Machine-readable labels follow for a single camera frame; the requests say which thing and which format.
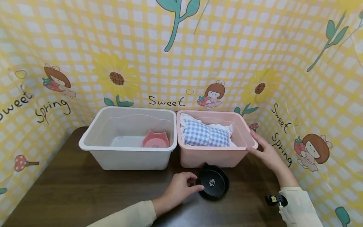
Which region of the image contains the person's left hand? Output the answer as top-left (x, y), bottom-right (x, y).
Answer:
top-left (152, 172), bottom-right (205, 218)

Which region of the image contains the person's right hand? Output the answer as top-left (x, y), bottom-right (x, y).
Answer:
top-left (246, 130), bottom-right (287, 179)

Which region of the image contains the black paw-print bowl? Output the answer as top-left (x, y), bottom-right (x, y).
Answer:
top-left (195, 163), bottom-right (230, 201)

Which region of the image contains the pink plastic bin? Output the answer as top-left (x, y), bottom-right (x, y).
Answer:
top-left (176, 110), bottom-right (259, 169)

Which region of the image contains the person's left forearm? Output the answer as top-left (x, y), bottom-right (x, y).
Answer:
top-left (86, 200), bottom-right (160, 227)

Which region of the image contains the person's right forearm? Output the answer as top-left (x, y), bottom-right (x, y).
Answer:
top-left (275, 171), bottom-right (325, 227)

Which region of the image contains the blue checked cushion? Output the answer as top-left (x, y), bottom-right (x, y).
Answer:
top-left (180, 113), bottom-right (238, 148)

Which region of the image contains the pink cat-ear bowl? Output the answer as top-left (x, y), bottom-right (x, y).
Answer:
top-left (142, 130), bottom-right (170, 148)

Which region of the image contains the black wrist band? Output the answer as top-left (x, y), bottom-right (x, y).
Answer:
top-left (264, 194), bottom-right (289, 207)

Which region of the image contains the white plastic bin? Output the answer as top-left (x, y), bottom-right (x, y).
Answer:
top-left (78, 106), bottom-right (178, 171)

